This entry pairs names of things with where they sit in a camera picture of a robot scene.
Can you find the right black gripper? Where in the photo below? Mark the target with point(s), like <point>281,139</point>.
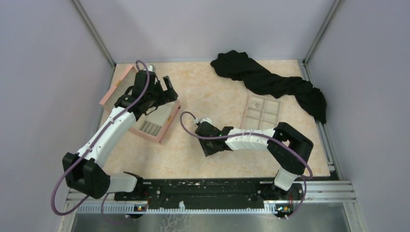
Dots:
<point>208,152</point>

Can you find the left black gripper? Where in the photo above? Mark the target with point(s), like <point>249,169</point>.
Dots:
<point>169,94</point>

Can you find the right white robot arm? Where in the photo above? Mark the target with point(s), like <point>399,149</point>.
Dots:
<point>290,148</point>

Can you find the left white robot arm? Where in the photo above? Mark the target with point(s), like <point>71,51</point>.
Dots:
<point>83,171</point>

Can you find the pink jewelry box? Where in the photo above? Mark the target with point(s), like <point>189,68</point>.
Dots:
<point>151,127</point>

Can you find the beige divided tray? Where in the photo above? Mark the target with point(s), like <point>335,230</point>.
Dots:
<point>261,113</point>

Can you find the black cloth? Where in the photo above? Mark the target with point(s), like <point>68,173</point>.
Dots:
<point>238,66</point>

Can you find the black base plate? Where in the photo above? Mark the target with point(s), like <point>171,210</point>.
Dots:
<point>212,194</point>

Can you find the white slotted cable duct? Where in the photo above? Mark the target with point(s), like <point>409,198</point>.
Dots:
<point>133,209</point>

